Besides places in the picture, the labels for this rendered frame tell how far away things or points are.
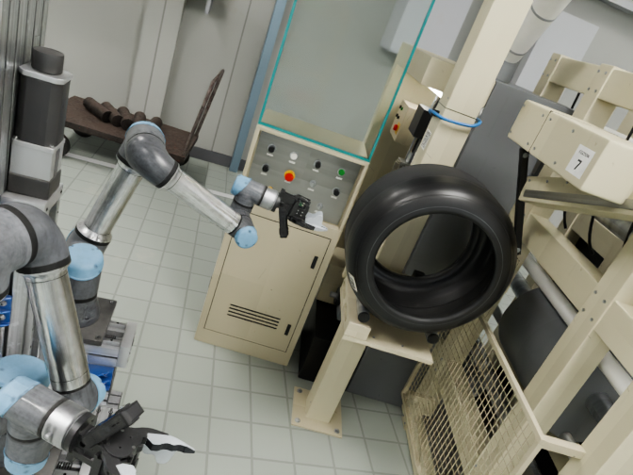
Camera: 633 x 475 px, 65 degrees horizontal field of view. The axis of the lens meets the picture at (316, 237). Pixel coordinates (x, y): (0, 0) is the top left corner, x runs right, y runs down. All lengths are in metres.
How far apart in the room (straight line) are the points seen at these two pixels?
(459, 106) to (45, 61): 1.39
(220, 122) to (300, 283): 3.02
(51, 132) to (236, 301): 1.69
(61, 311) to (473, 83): 1.55
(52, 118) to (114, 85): 4.18
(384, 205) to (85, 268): 0.95
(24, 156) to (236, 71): 4.09
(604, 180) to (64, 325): 1.35
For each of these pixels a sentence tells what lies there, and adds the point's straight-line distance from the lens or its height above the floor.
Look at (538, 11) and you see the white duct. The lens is 2.44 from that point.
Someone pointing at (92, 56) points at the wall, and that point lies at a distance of 5.38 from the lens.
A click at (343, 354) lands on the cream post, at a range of 2.43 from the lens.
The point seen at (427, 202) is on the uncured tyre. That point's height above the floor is 1.41.
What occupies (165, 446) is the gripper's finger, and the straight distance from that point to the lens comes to 1.02.
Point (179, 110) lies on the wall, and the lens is 5.34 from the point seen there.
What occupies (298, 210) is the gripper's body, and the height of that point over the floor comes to 1.20.
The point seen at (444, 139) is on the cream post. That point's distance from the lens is 2.01.
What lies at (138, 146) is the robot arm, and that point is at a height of 1.32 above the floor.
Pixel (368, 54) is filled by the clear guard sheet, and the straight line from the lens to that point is 2.29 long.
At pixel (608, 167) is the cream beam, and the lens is 1.53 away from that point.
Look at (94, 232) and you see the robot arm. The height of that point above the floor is 0.97.
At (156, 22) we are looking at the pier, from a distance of 5.02.
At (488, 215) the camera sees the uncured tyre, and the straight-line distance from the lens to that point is 1.71.
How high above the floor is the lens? 1.84
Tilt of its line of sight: 24 degrees down
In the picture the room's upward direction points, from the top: 21 degrees clockwise
